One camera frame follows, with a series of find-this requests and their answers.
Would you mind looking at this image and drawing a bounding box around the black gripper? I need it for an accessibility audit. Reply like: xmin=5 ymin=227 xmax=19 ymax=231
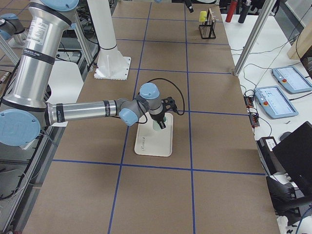
xmin=150 ymin=111 xmax=166 ymax=129

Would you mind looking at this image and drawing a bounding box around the light green plastic cup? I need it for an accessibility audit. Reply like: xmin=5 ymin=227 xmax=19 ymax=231
xmin=153 ymin=117 xmax=167 ymax=131

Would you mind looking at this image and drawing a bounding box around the yellow plastic cup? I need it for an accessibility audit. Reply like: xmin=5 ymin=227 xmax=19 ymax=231
xmin=198 ymin=11 xmax=208 ymax=22

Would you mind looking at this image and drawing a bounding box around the cream rabbit tray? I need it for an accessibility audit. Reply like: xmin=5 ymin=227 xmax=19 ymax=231
xmin=134 ymin=113 xmax=174 ymax=157

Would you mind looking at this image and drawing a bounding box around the red cylindrical bottle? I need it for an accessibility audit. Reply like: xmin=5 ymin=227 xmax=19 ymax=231
xmin=225 ymin=0 xmax=238 ymax=22

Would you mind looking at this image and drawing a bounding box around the black cylindrical bottle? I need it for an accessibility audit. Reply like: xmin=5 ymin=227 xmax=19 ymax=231
xmin=238 ymin=0 xmax=252 ymax=23

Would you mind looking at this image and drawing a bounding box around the white plastic chair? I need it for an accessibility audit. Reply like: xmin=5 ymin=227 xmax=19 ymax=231
xmin=45 ymin=61 xmax=85 ymax=127

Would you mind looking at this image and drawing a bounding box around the near blue teach pendant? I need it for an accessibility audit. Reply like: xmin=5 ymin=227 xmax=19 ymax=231
xmin=254 ymin=86 xmax=299 ymax=119

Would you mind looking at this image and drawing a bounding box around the blue teach pendant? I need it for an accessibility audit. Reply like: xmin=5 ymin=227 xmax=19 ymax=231
xmin=272 ymin=66 xmax=312 ymax=94
xmin=254 ymin=86 xmax=299 ymax=119

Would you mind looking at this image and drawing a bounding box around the far blue teach pendant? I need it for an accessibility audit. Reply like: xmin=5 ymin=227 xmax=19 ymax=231
xmin=272 ymin=66 xmax=312 ymax=94

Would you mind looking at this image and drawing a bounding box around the black laptop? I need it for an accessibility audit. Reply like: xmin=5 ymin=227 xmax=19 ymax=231
xmin=273 ymin=121 xmax=312 ymax=195

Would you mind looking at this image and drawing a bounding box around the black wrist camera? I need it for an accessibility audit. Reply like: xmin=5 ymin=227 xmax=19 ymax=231
xmin=162 ymin=97 xmax=178 ymax=114

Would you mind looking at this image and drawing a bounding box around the black wire cup rack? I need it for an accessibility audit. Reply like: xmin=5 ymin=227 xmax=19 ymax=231
xmin=198 ymin=8 xmax=216 ymax=39

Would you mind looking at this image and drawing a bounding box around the aluminium frame post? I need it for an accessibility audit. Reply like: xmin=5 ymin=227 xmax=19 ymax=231
xmin=233 ymin=0 xmax=280 ymax=77

